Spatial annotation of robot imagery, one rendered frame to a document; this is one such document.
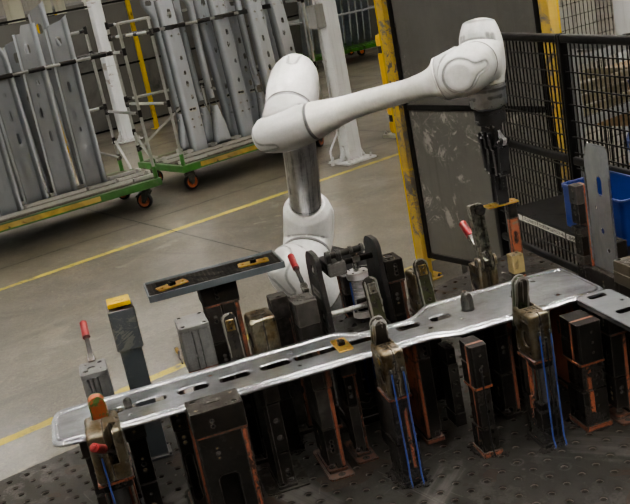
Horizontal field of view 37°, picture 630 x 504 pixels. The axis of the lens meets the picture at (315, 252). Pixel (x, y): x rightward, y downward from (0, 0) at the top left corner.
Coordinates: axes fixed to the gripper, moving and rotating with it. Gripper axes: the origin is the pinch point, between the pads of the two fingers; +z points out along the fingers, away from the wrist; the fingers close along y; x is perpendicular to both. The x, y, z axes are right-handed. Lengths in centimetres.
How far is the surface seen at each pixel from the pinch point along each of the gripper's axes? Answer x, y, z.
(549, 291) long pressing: 8.2, 4.1, 28.5
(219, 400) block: -81, 18, 26
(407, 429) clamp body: -40, 21, 44
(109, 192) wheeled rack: -71, -678, 107
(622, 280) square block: 23.1, 13.8, 26.8
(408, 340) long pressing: -32.3, 8.3, 28.8
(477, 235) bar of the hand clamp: -1.5, -13.7, 15.0
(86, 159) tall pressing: -83, -724, 79
